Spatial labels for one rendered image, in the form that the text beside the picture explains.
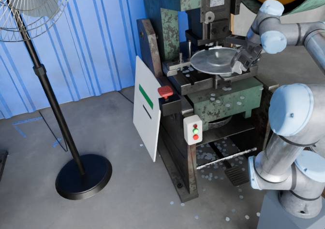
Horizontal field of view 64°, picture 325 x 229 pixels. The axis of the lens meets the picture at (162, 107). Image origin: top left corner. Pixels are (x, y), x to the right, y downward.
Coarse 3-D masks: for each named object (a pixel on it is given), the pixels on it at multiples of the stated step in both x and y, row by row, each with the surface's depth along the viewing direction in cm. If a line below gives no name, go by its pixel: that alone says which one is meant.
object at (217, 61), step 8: (216, 48) 143; (224, 48) 142; (232, 48) 140; (192, 56) 137; (200, 56) 137; (208, 56) 136; (216, 56) 134; (224, 56) 133; (232, 56) 133; (192, 64) 130; (200, 64) 130; (208, 64) 129; (216, 64) 127; (224, 64) 126; (208, 72) 121; (216, 72) 122; (224, 72) 121
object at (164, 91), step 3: (159, 87) 120; (162, 87) 119; (165, 87) 119; (168, 87) 119; (159, 90) 118; (162, 90) 118; (165, 90) 117; (168, 90) 117; (171, 90) 117; (159, 93) 117; (162, 93) 116; (165, 93) 115; (168, 93) 115; (171, 93) 116; (162, 96) 116; (165, 96) 116
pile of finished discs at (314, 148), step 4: (324, 136) 137; (320, 140) 135; (324, 140) 135; (316, 144) 133; (320, 144) 133; (324, 144) 133; (308, 148) 135; (312, 148) 131; (316, 148) 131; (320, 148) 131; (324, 148) 131; (316, 152) 129; (320, 152) 129; (324, 152) 129; (324, 156) 127
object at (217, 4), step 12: (216, 0) 118; (228, 0) 120; (216, 12) 121; (228, 12) 123; (192, 24) 133; (204, 24) 123; (216, 24) 121; (228, 24) 127; (204, 36) 126; (216, 36) 125
